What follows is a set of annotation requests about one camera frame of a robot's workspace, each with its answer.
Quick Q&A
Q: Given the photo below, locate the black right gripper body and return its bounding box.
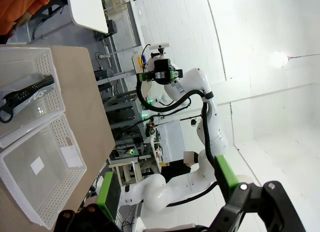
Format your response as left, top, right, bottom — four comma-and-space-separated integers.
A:
152, 58, 173, 85

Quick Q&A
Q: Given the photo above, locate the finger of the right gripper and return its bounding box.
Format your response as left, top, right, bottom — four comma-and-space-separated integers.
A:
169, 68, 184, 80
138, 71, 155, 82

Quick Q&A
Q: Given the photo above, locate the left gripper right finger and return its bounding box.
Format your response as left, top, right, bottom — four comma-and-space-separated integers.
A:
207, 154, 307, 232

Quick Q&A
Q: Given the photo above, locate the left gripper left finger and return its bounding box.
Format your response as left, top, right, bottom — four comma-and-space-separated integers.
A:
53, 171, 120, 232

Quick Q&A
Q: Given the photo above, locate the grey Campus pencil case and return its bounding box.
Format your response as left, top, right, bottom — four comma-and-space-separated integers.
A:
0, 74, 56, 124

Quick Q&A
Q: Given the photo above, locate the person's right hand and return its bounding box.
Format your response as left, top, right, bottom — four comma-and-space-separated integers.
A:
13, 12, 33, 31

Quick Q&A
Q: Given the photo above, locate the white stool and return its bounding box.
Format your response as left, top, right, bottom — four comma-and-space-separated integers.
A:
109, 158, 141, 188

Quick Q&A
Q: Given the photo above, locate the metal equipment shelf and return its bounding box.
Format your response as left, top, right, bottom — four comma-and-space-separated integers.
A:
102, 90, 157, 167

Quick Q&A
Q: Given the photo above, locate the white perforated plastic basket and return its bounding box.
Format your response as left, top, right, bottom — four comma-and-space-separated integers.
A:
0, 113, 88, 230
0, 47, 66, 149

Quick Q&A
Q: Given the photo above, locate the seated person in black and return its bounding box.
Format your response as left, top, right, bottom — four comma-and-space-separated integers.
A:
161, 151, 201, 184

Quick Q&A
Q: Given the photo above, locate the white equipment cabinet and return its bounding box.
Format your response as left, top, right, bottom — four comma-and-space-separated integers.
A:
159, 120, 186, 165

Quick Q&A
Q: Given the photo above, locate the white square sticker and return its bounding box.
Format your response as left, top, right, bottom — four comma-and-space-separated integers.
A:
29, 156, 46, 176

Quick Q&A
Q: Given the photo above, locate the white rounded work table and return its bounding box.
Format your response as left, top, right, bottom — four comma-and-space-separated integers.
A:
65, 0, 110, 35

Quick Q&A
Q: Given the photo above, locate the orange cloth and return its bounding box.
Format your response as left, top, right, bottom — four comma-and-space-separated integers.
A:
0, 0, 58, 37

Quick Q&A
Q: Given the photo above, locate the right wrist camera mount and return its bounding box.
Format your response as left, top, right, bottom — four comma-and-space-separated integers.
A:
149, 43, 171, 59

